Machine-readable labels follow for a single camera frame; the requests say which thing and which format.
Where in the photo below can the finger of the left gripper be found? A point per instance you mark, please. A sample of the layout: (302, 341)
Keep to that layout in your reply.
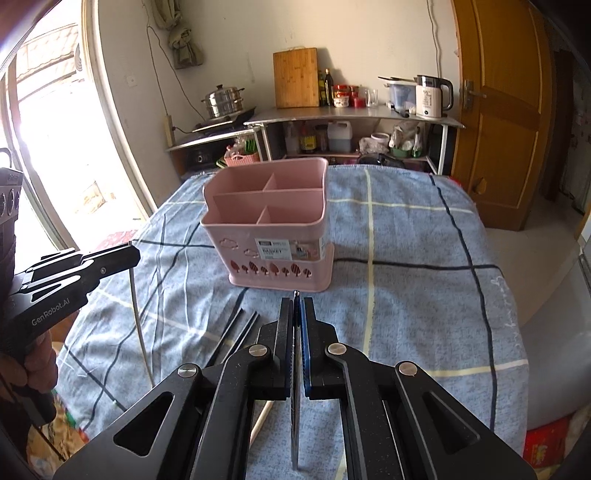
(110, 261)

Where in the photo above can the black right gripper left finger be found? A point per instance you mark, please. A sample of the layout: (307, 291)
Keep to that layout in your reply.
(195, 424)

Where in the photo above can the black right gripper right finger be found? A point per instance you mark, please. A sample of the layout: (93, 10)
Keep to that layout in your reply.
(398, 422)

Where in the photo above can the thin metal chopstick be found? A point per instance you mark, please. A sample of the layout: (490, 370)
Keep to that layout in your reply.
(138, 327)

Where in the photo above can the steel knife blade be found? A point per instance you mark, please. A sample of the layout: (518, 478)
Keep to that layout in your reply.
(295, 396)

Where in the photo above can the person's left hand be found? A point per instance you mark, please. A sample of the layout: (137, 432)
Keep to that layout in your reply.
(39, 370)

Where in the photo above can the black chopstick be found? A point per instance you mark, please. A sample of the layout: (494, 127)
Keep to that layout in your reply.
(211, 360)
(242, 336)

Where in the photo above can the blue plaid tablecloth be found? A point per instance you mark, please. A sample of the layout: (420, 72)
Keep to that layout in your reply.
(413, 280)

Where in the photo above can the small pink basket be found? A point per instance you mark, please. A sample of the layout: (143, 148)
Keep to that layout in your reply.
(235, 159)

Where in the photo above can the pink plastic utensil basket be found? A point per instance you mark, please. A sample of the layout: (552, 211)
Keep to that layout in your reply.
(269, 224)

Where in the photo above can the induction cooker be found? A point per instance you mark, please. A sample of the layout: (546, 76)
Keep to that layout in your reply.
(226, 123)

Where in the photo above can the steel steamer pot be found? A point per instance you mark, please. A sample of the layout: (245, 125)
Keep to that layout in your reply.
(223, 101)

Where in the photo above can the hanging green cloth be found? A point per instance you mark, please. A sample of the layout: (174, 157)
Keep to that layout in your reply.
(169, 17)

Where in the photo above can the bamboo cutting board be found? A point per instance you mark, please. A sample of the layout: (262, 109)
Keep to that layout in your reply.
(295, 75)

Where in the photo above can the white plastic jug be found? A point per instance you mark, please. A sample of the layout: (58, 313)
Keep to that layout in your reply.
(340, 136)

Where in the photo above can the dark sauce bottle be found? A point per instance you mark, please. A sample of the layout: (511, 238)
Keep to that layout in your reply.
(328, 87)

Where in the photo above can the wooden door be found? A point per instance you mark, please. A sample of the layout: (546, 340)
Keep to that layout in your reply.
(506, 106)

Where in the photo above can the water filter pitcher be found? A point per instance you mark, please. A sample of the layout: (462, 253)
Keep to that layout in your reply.
(402, 94)

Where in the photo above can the white electric kettle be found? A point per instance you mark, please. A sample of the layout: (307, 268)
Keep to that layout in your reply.
(434, 96)

